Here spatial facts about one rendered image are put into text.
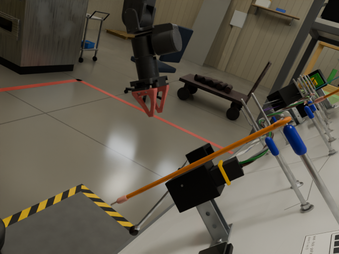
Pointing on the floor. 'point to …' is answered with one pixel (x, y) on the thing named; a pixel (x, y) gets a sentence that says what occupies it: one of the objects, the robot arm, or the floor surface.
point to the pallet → (120, 34)
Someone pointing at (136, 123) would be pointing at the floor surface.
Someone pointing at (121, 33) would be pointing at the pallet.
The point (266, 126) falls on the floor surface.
